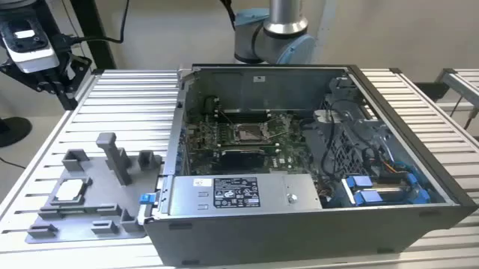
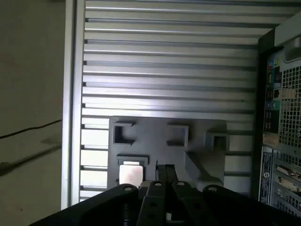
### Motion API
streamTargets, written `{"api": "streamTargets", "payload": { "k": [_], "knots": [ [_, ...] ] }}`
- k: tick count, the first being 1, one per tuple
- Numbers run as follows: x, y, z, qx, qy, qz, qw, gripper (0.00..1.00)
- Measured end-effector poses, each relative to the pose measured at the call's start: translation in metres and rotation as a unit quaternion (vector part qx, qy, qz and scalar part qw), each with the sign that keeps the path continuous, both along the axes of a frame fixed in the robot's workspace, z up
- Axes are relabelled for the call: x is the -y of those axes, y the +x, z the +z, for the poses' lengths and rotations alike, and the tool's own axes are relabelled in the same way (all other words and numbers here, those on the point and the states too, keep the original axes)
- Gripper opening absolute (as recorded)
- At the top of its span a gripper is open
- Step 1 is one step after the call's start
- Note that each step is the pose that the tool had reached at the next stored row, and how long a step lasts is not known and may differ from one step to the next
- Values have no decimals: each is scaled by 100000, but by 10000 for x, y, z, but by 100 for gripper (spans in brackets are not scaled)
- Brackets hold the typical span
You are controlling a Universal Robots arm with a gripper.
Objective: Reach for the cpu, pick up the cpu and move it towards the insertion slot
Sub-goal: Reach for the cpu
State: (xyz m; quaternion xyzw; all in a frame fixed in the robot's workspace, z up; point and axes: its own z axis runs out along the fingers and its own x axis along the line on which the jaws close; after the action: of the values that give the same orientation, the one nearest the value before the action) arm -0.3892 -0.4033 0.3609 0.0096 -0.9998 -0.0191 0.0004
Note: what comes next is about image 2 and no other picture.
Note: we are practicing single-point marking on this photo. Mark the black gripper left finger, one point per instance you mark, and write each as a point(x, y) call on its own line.
point(150, 202)

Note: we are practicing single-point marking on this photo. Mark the open PC case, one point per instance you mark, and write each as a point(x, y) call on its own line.
point(290, 94)

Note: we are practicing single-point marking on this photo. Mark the grey plastic parts rack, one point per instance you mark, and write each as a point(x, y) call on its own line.
point(155, 141)

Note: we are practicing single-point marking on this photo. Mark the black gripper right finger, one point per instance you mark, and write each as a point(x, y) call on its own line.
point(188, 204)

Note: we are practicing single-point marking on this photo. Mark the silver CPU with green edge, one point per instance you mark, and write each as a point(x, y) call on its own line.
point(130, 174)

